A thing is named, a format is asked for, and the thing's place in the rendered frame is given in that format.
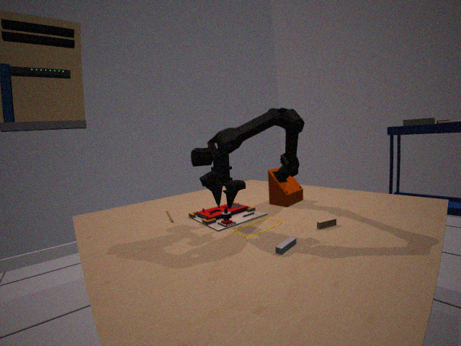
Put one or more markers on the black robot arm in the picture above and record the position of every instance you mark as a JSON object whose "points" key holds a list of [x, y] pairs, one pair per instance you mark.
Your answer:
{"points": [[229, 139]]}

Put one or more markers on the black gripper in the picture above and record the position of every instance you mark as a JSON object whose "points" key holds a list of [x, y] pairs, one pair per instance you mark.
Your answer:
{"points": [[232, 187]]}

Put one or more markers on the black wheel with grey hub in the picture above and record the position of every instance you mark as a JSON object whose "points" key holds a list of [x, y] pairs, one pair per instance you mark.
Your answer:
{"points": [[225, 215]]}

